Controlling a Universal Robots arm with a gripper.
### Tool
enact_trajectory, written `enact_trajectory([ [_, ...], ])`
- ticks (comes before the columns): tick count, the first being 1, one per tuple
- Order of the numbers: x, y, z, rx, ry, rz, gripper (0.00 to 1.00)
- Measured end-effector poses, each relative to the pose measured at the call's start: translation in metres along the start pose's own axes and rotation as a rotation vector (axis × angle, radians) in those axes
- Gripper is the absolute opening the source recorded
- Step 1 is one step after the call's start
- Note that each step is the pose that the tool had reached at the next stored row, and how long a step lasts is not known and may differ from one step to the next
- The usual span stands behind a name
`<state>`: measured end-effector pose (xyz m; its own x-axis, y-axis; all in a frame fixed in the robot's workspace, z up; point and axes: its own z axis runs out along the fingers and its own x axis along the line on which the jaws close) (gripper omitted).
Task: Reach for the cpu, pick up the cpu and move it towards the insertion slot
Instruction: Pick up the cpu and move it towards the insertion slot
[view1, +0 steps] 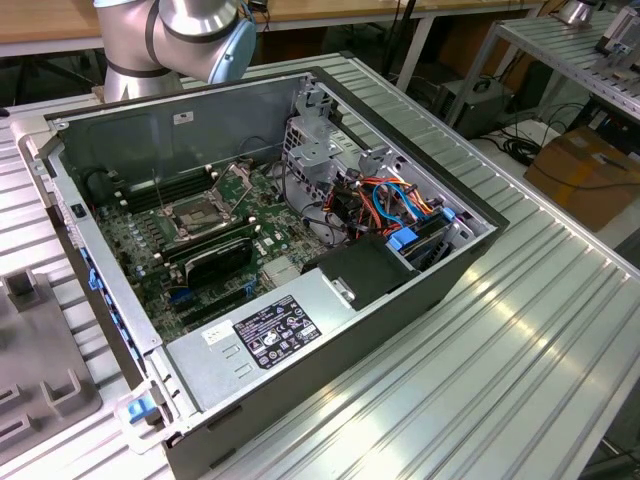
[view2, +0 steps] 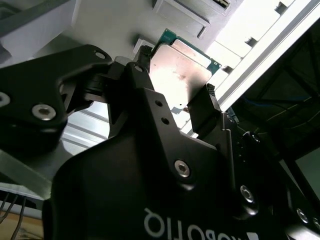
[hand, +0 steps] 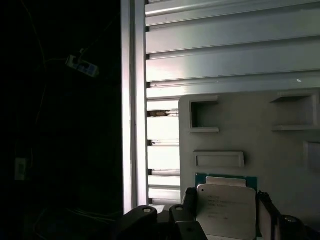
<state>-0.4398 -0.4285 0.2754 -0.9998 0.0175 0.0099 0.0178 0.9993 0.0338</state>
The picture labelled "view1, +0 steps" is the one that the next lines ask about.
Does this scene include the silver chipset heatsink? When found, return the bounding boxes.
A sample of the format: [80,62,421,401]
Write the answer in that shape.
[262,259,302,287]

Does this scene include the brown cardboard box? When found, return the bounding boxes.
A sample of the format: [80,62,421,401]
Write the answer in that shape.
[522,124,640,234]

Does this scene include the blue disk carrier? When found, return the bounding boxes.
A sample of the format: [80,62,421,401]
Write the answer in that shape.
[387,227,420,255]

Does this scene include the grey metal fixture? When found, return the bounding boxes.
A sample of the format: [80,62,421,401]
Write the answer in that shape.
[594,4,640,77]

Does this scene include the open grey PC case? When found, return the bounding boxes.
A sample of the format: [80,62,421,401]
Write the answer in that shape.
[9,64,511,480]

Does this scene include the black expansion slot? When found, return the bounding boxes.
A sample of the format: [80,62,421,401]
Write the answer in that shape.
[179,289,252,332]

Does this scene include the white sticker on power supply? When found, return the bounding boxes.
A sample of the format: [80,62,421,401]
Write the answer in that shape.
[199,319,236,346]

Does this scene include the black equipment box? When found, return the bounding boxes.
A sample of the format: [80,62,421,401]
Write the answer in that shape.
[439,74,517,141]

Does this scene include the black plastic shroud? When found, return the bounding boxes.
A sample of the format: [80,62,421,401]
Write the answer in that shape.
[302,234,421,307]

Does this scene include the orange wire bundle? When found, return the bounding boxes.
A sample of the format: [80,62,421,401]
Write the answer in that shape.
[349,174,437,237]

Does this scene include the CPU socket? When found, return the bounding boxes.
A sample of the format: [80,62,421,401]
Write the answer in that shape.
[167,194,237,242]

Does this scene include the green motherboard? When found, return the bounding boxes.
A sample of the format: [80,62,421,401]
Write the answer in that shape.
[94,164,331,346]

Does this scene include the black RAM slot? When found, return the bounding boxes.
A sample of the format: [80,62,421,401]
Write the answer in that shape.
[124,178,219,207]
[119,172,215,200]
[117,167,211,194]
[130,185,221,214]

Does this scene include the thin metal locking lever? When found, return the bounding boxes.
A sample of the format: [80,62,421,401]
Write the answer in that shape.
[151,168,165,212]

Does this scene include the dark RAM stick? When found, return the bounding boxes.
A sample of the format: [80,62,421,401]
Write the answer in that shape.
[154,218,260,260]
[162,228,261,269]

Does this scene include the grey metal drive cage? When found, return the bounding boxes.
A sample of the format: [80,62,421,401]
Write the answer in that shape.
[282,74,372,202]

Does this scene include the grey parts rack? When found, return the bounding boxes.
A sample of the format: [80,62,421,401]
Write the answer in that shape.
[0,269,105,444]

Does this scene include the black printed label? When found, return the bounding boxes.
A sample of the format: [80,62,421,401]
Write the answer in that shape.
[232,297,321,371]

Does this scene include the black case fan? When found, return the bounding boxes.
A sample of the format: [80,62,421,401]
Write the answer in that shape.
[82,167,110,207]

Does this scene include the metal slat side table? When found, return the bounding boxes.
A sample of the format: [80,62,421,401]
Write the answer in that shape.
[444,0,640,127]

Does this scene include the silver round drum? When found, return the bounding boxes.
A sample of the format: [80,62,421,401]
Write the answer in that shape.
[557,0,595,26]

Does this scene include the wooden desk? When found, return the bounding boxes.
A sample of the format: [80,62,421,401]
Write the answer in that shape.
[0,0,546,60]

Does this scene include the black floor cables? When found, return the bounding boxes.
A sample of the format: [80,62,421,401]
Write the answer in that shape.
[494,102,587,167]

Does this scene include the blue case latch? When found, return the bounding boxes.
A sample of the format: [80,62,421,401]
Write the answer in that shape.
[127,397,160,427]

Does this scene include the silver metal bracket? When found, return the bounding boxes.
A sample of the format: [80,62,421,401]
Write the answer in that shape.
[322,274,357,307]

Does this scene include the black wire bundle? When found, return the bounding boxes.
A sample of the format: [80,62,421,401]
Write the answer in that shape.
[299,199,352,247]

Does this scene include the black graphics card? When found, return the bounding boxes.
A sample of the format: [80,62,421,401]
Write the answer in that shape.
[182,237,254,290]

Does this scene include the blue wire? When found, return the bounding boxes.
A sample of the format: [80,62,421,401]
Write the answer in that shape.
[372,182,417,225]

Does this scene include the silver power supply unit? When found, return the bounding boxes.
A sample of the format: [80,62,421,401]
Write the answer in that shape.
[167,267,360,414]

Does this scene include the metal socket cover frame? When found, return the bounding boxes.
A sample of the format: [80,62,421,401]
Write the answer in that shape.
[207,162,259,202]

